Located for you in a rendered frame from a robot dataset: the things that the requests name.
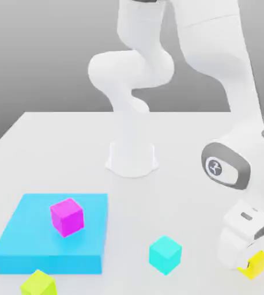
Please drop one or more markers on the small yellow cube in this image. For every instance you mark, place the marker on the small yellow cube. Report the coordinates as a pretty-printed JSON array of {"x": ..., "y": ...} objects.
[{"x": 257, "y": 265}]

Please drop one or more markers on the small magenta cube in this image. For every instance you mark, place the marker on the small magenta cube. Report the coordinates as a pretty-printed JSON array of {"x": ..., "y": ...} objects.
[{"x": 67, "y": 219}]

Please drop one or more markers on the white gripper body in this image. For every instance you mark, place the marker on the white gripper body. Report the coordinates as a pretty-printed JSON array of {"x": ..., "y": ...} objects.
[{"x": 231, "y": 249}]

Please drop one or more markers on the small cyan cube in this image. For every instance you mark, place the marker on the small cyan cube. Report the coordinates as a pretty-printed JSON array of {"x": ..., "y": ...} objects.
[{"x": 165, "y": 254}]

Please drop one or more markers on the small lime cube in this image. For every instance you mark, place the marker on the small lime cube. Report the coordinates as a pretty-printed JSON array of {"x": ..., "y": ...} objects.
[{"x": 38, "y": 284}]

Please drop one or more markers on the large blue box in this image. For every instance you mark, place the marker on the large blue box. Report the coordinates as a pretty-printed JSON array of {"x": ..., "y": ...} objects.
[{"x": 19, "y": 242}]

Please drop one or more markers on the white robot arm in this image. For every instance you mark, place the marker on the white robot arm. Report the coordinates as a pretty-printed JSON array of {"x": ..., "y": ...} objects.
[{"x": 210, "y": 46}]

